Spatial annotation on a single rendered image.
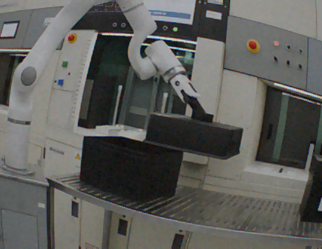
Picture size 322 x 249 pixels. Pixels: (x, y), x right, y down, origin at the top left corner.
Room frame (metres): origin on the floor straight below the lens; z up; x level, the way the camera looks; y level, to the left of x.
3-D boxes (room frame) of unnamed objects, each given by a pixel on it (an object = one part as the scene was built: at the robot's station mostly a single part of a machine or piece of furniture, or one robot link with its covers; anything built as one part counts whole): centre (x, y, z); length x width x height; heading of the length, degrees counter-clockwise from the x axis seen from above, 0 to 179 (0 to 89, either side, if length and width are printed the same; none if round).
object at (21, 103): (1.49, 0.55, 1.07); 0.19 x 0.12 x 0.24; 26
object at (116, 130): (2.39, 0.19, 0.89); 0.22 x 0.21 x 0.04; 160
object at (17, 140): (1.46, 0.54, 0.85); 0.19 x 0.19 x 0.18
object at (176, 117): (1.64, -0.14, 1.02); 0.29 x 0.29 x 0.13; 70
